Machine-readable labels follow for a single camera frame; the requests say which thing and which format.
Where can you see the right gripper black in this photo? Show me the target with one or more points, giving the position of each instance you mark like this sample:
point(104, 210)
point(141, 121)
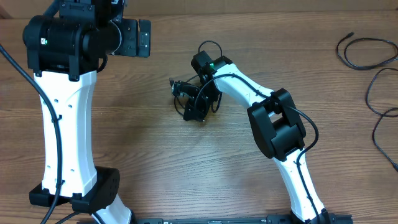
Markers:
point(201, 111)

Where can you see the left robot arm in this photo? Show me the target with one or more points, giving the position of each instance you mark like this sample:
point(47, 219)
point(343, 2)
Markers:
point(67, 46)

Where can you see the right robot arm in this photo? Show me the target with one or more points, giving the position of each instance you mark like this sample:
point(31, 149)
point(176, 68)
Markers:
point(275, 121)

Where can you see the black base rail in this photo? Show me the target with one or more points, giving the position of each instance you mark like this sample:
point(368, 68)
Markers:
point(270, 219)

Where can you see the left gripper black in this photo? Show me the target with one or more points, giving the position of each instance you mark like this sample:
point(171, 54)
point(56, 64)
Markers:
point(130, 28)

